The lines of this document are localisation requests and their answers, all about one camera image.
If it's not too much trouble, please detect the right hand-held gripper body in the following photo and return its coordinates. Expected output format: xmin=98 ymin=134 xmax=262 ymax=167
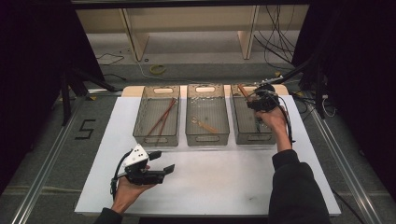
xmin=251 ymin=83 xmax=280 ymax=113

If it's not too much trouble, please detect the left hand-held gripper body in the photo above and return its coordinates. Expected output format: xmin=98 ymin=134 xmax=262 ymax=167
xmin=120 ymin=143 xmax=166 ymax=187

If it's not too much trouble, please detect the wooden handled table knife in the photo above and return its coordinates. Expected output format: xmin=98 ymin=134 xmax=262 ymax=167
xmin=237 ymin=83 xmax=251 ymax=101

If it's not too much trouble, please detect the smoky clear plastic bin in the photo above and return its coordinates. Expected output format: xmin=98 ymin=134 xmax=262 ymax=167
xmin=185 ymin=83 xmax=231 ymax=147
xmin=133 ymin=85 xmax=181 ymax=147
xmin=231 ymin=83 xmax=278 ymax=146

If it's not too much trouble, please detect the brown wooden chopstick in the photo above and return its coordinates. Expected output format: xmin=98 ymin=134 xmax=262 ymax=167
xmin=147 ymin=97 xmax=177 ymax=137
xmin=156 ymin=98 xmax=177 ymax=145

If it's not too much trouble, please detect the person's right hand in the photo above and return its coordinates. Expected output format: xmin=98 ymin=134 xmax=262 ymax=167
xmin=254 ymin=105 xmax=289 ymax=138

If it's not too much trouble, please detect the person's left hand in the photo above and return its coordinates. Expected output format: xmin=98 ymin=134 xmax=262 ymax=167
xmin=111 ymin=164 xmax=157 ymax=216

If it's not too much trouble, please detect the silver metal rod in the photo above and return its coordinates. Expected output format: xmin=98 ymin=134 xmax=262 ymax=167
xmin=253 ymin=74 xmax=284 ymax=87

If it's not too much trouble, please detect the black metal stand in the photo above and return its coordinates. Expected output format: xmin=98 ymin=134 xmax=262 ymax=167
xmin=60 ymin=66 xmax=118 ymax=125
xmin=274 ymin=54 xmax=328 ymax=119

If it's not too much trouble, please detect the yellow tape roll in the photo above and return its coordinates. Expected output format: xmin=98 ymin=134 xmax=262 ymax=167
xmin=148 ymin=63 xmax=167 ymax=76

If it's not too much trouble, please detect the black curtain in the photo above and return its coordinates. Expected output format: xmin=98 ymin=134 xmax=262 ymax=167
xmin=0 ymin=0 xmax=106 ymax=194
xmin=292 ymin=0 xmax=396 ymax=200

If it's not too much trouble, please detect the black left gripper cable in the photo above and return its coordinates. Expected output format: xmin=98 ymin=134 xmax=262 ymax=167
xmin=109 ymin=150 xmax=134 ymax=200

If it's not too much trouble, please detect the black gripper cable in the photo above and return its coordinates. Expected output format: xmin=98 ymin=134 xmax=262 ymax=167
xmin=109 ymin=150 xmax=134 ymax=200
xmin=270 ymin=91 xmax=296 ymax=146

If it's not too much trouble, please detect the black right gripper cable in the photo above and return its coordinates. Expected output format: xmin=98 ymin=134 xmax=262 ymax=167
xmin=270 ymin=91 xmax=296 ymax=146

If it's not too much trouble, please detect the bundle of black cables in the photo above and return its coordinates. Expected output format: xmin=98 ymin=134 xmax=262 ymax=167
xmin=253 ymin=4 xmax=300 ymax=71

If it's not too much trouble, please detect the white floor cable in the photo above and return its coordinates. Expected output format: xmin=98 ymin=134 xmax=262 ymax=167
xmin=134 ymin=57 xmax=200 ymax=86

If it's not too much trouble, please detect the aluminium floor rail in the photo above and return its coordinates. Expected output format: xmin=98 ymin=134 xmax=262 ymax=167
xmin=10 ymin=88 xmax=122 ymax=224
xmin=306 ymin=92 xmax=384 ymax=224

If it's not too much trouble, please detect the thin black floor cable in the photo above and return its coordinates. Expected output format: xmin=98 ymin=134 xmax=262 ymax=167
xmin=96 ymin=52 xmax=125 ymax=67

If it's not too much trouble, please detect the light wooden desk frame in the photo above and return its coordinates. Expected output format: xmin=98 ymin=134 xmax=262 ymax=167
xmin=74 ymin=4 xmax=309 ymax=62

